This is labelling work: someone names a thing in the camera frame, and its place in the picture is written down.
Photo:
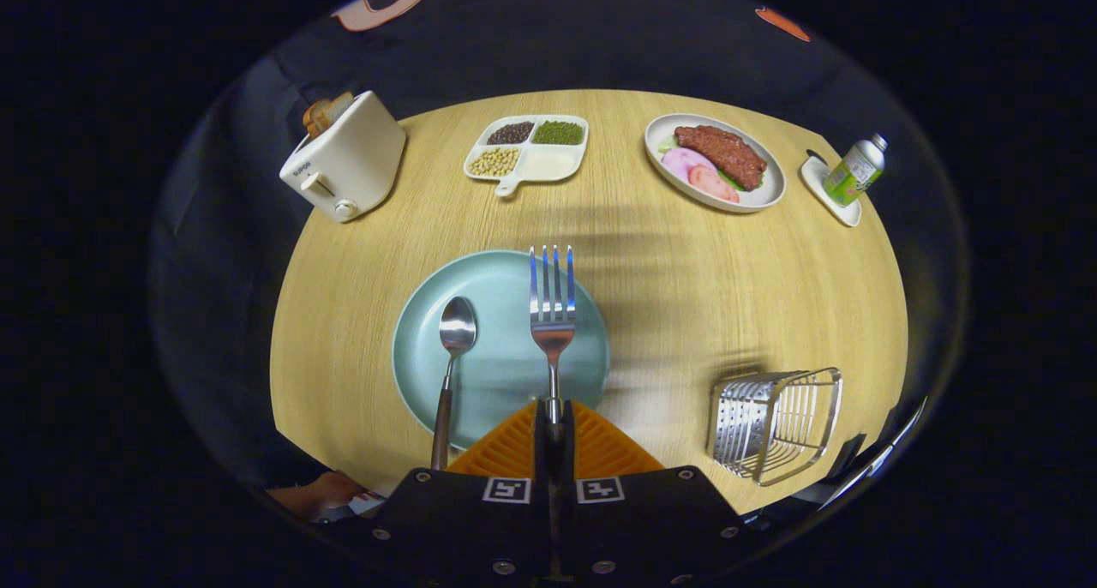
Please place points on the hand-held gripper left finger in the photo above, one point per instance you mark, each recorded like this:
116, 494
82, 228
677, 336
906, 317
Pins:
543, 451

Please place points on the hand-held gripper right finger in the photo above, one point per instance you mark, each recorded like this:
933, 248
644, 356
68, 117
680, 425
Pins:
566, 459

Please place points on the silver fork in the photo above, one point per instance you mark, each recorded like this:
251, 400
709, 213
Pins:
553, 331

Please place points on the light blue round plate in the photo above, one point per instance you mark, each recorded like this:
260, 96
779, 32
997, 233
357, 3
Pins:
497, 374

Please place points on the pile of white rice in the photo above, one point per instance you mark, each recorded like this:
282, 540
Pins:
551, 164

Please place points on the pile of yellow soybeans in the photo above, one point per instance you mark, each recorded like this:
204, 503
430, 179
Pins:
494, 162

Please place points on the white divided tray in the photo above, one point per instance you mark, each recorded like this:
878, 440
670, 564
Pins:
526, 146

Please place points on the red tomato slice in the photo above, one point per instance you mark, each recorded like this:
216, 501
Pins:
713, 185

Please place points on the pile of green beans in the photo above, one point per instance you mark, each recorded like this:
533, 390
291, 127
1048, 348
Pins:
559, 133

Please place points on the pile of dark beans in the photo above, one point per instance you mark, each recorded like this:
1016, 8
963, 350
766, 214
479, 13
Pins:
512, 133

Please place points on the pink ham slice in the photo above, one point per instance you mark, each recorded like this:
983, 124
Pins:
681, 161

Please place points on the green lettuce leaf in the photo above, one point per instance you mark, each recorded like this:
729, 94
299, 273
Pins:
667, 144

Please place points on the white oval plate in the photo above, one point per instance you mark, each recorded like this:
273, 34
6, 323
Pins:
767, 185

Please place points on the white toaster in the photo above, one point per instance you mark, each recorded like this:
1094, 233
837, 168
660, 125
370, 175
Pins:
356, 164

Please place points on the brown steak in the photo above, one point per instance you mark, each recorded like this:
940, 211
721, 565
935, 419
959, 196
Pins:
724, 152

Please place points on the small white dish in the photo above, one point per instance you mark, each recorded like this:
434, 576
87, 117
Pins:
844, 211

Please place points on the toasted bread slices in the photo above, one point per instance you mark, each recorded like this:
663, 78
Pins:
324, 112

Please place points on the green label bottle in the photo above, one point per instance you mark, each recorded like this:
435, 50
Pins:
853, 172

